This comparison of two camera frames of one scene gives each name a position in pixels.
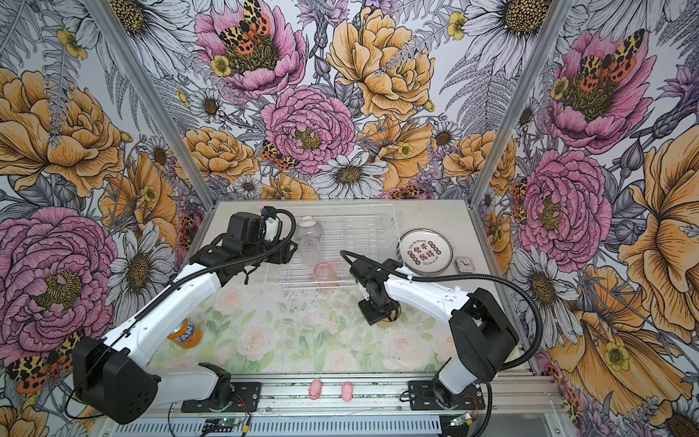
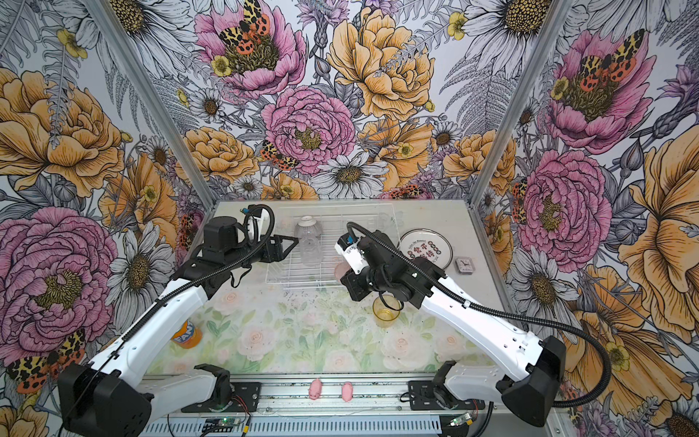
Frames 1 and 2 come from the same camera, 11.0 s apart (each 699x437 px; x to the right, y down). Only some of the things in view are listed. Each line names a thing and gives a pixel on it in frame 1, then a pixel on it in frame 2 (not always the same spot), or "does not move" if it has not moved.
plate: [424, 251] does not move
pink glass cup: [324, 275] to [340, 269]
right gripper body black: [376, 309] to [369, 280]
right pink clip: [347, 391] does not move
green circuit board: [220, 424] does not move
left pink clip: [315, 390] does not move
